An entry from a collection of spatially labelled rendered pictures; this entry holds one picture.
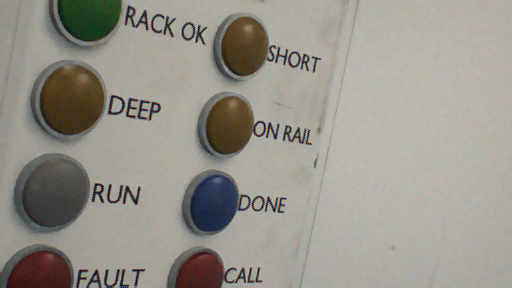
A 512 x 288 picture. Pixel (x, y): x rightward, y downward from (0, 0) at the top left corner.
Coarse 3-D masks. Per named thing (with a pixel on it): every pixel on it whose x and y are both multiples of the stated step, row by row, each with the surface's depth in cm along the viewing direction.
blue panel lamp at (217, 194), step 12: (204, 180) 33; (216, 180) 33; (228, 180) 34; (204, 192) 33; (216, 192) 33; (228, 192) 33; (192, 204) 33; (204, 204) 33; (216, 204) 33; (228, 204) 34; (192, 216) 33; (204, 216) 33; (216, 216) 33; (228, 216) 34; (204, 228) 33; (216, 228) 33
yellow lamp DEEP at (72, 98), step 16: (48, 80) 27; (64, 80) 27; (80, 80) 27; (96, 80) 28; (48, 96) 27; (64, 96) 27; (80, 96) 28; (96, 96) 28; (48, 112) 27; (64, 112) 27; (80, 112) 28; (96, 112) 28; (64, 128) 27; (80, 128) 28
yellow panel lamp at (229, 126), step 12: (228, 96) 33; (216, 108) 32; (228, 108) 33; (240, 108) 33; (216, 120) 32; (228, 120) 33; (240, 120) 33; (252, 120) 34; (216, 132) 32; (228, 132) 33; (240, 132) 33; (216, 144) 33; (228, 144) 33; (240, 144) 34
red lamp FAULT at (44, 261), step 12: (36, 252) 28; (48, 252) 28; (24, 264) 27; (36, 264) 28; (48, 264) 28; (60, 264) 28; (12, 276) 27; (24, 276) 27; (36, 276) 28; (48, 276) 28; (60, 276) 28
